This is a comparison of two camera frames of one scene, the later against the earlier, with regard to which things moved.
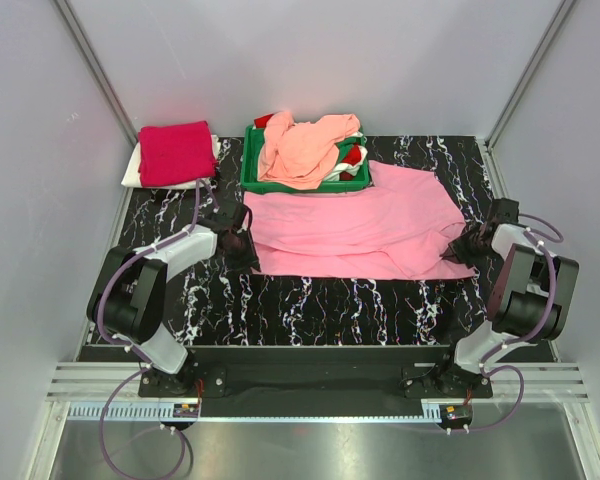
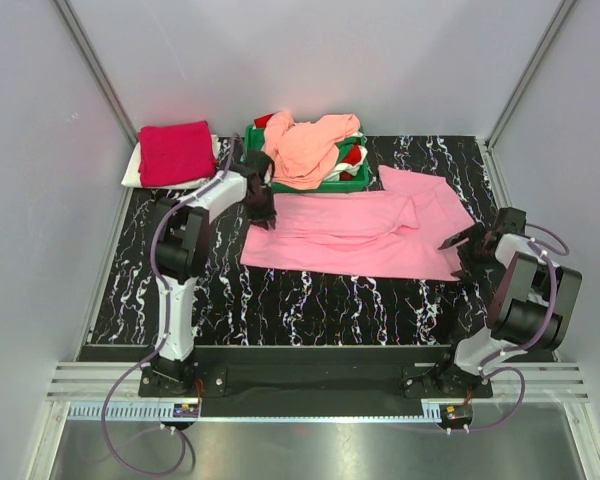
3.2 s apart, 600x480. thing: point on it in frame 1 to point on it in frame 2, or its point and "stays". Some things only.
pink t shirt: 397,229 stays
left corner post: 73,26 stays
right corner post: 551,32 stays
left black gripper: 250,260 to 267,214
